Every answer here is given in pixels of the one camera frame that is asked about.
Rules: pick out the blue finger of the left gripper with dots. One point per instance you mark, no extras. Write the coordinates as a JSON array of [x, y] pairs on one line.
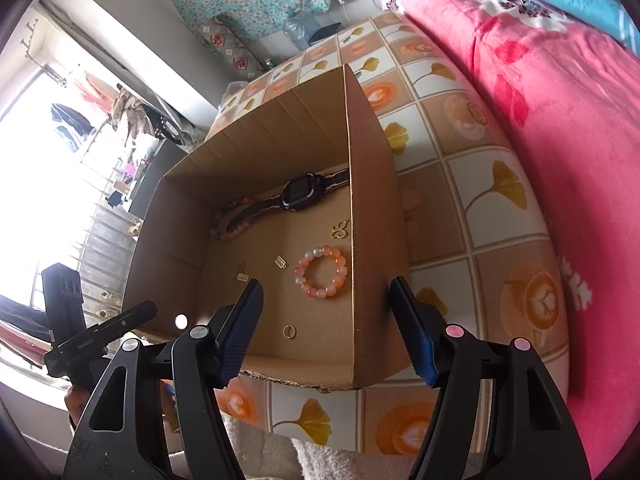
[[123, 323]]

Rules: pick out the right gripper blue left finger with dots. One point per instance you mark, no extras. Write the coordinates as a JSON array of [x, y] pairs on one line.
[[237, 331]]

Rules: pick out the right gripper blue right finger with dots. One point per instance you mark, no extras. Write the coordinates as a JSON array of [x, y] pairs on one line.
[[418, 325]]

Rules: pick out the small gold clip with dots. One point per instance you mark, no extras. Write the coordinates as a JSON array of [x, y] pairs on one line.
[[281, 262]]

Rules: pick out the pink strap smart watch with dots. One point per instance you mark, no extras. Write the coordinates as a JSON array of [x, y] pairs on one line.
[[298, 194]]

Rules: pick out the left hand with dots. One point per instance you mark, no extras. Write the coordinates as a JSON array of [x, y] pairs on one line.
[[76, 399]]

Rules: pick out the patterned tile tablecloth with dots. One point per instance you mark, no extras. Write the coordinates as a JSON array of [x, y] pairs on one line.
[[478, 247]]

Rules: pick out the white fluffy towel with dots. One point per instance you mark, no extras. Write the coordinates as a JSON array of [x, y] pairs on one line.
[[262, 455]]

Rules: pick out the brown cardboard box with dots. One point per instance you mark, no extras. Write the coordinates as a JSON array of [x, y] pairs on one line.
[[325, 323]]

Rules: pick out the dark grey cabinet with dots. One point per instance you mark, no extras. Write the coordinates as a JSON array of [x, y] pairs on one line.
[[161, 158]]

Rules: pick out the pink floral blanket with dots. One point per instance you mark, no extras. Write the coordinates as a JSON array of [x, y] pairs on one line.
[[569, 97]]

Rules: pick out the blue water jug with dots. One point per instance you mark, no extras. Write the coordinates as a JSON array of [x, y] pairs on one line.
[[299, 28]]

